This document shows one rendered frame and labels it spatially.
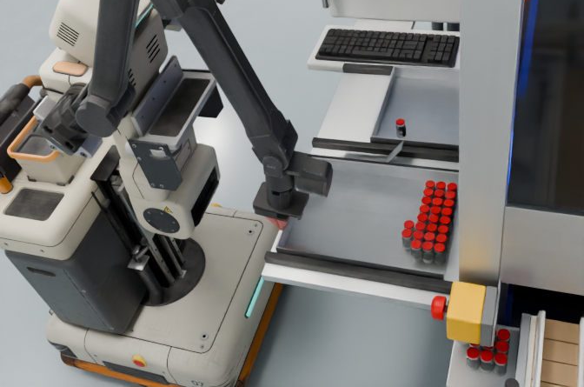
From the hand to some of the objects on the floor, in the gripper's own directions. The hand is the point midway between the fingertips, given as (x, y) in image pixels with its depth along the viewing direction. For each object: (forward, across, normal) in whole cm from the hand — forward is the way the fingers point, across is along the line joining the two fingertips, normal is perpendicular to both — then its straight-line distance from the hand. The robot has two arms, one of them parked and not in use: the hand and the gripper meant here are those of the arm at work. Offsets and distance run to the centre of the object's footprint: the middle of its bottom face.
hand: (282, 225), depth 137 cm
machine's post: (+83, -56, +8) cm, 101 cm away
